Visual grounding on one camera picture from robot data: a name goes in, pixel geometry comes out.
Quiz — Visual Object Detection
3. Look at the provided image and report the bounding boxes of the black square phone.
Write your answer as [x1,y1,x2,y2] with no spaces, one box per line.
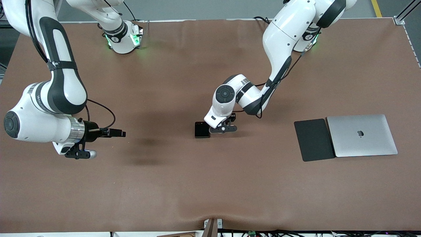
[194,121,211,138]

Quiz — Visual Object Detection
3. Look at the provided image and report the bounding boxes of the black mouse pad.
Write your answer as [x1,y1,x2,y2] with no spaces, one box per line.
[294,118,336,162]

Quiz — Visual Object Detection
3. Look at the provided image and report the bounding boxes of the brown table cover mat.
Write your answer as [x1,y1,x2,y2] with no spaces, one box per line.
[0,18,421,233]

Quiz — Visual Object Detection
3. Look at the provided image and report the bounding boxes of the silver closed laptop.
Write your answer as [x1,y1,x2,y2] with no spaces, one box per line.
[327,114,398,158]

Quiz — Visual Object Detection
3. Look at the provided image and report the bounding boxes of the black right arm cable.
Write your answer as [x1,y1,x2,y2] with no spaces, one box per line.
[25,0,116,131]

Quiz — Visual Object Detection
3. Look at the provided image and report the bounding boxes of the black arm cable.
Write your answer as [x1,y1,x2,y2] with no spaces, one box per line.
[234,28,322,119]
[25,0,116,131]

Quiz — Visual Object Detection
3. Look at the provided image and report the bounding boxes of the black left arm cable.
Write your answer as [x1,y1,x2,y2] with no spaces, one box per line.
[234,28,322,119]

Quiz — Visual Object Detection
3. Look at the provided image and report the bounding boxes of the black left base cables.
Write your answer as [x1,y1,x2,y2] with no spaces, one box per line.
[253,15,274,25]

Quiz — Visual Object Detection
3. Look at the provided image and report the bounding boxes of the brown post with white bracket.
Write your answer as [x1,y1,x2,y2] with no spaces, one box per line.
[204,219,223,237]

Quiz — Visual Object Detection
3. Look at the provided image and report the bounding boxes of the black right base cable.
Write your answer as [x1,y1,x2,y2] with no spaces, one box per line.
[123,0,138,22]

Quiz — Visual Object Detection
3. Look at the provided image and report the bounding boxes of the aluminium frame profile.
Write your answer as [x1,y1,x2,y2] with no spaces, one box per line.
[394,0,421,26]

